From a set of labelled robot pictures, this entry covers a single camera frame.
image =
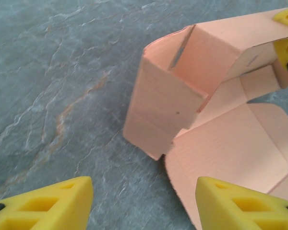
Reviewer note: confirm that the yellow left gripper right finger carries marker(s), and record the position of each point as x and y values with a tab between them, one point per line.
242	210

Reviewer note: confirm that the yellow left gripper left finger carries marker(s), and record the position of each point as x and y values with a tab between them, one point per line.
38	213

